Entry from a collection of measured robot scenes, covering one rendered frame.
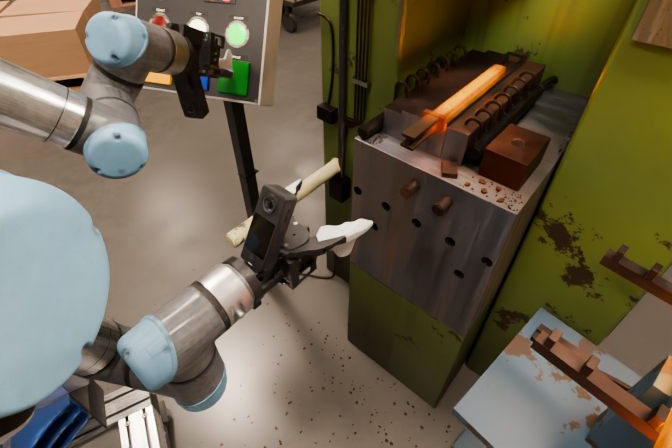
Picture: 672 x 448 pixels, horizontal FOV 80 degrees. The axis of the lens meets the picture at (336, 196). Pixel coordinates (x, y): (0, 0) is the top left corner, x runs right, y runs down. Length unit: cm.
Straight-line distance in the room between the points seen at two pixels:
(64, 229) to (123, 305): 165
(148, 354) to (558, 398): 67
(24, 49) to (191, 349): 313
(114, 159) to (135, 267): 144
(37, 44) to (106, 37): 280
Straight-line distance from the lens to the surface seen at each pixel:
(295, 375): 157
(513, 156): 82
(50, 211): 26
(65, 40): 343
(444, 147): 87
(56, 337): 27
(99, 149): 59
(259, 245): 55
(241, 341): 166
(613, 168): 94
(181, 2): 109
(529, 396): 86
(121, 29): 67
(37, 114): 59
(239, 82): 98
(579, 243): 106
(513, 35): 127
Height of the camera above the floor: 143
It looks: 42 degrees down
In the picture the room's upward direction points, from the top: straight up
